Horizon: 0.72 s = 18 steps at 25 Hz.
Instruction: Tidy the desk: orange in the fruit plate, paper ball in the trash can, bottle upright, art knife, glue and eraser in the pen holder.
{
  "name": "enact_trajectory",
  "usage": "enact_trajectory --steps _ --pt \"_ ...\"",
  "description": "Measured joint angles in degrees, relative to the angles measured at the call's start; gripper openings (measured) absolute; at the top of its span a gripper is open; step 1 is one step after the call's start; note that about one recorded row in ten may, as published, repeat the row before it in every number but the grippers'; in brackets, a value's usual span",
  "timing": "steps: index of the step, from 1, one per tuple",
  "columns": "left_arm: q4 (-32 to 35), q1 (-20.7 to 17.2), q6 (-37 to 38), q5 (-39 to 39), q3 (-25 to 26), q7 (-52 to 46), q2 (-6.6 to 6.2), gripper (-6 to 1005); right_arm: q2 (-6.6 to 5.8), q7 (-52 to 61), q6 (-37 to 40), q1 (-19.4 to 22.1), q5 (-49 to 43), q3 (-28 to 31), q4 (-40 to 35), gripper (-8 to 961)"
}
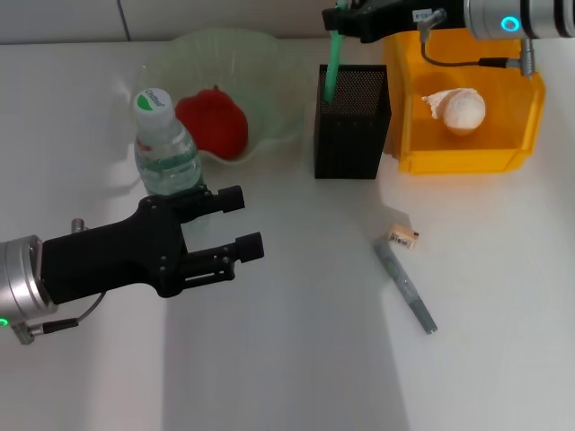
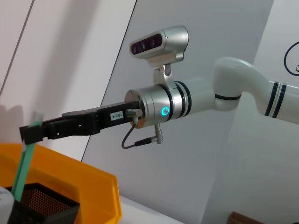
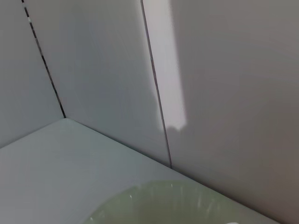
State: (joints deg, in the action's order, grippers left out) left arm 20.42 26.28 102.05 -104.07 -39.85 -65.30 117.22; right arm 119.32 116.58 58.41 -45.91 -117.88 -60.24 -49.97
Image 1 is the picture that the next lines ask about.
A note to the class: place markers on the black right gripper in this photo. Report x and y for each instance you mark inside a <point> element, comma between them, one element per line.
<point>395,18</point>

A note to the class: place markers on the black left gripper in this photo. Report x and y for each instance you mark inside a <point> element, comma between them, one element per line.
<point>112,256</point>

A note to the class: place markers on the green utility knife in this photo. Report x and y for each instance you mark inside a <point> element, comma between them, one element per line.
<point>334,58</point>

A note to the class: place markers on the clear green-label water bottle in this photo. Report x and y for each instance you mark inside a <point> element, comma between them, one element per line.
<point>166,152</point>

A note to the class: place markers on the white paper ball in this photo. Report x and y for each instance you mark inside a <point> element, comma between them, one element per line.
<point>462,112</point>

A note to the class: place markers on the green glass fruit plate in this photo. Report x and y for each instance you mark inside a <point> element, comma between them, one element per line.
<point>269,81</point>

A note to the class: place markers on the black mesh pen holder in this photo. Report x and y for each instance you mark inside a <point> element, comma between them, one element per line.
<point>350,134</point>

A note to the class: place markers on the small beige barcode eraser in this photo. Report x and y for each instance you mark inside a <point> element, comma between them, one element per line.
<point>403,235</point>

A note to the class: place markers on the grey marker pen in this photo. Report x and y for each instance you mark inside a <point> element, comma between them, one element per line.
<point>402,283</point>

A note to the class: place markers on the silver left wrist port stub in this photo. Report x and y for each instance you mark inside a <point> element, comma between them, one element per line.
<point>79,226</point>

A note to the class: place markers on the yellow plastic bin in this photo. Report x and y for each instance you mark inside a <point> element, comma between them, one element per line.
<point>449,157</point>

